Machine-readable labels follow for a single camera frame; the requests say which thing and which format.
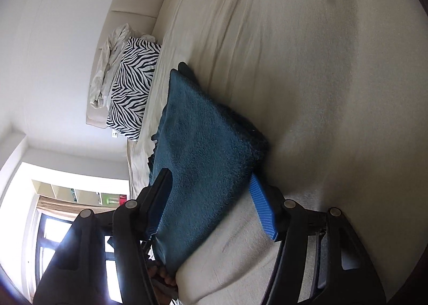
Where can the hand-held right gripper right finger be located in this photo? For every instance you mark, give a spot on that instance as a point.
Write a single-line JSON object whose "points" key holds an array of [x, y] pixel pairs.
{"points": [[264, 214]]}

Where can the zebra print pillow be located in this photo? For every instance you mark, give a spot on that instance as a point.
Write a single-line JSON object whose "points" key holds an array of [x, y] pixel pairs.
{"points": [[133, 87]]}

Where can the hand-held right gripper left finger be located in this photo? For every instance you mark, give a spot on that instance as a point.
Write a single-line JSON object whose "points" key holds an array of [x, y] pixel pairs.
{"points": [[157, 198]]}

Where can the white open shelf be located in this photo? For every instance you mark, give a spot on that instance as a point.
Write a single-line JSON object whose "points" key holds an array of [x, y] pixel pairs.
{"points": [[67, 188]]}

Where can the black framed window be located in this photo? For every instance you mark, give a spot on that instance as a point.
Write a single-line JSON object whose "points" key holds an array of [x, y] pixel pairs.
{"points": [[46, 248]]}

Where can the dark green knit sweater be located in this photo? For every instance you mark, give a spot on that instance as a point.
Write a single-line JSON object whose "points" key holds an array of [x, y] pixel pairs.
{"points": [[200, 144]]}

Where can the crumpled white duvet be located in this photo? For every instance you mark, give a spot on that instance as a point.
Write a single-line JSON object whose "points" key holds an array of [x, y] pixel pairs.
{"points": [[107, 67]]}

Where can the beige bed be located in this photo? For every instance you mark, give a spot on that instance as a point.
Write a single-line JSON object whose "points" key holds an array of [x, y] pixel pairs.
{"points": [[317, 74]]}

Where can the person's left hand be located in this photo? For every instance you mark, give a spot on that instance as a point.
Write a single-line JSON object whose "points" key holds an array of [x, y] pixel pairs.
{"points": [[164, 278]]}

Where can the red box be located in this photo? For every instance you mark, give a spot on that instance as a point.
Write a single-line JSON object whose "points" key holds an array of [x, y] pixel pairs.
{"points": [[123, 199]]}

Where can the beige curtain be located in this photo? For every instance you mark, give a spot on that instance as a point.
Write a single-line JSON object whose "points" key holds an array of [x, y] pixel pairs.
{"points": [[60, 206]]}

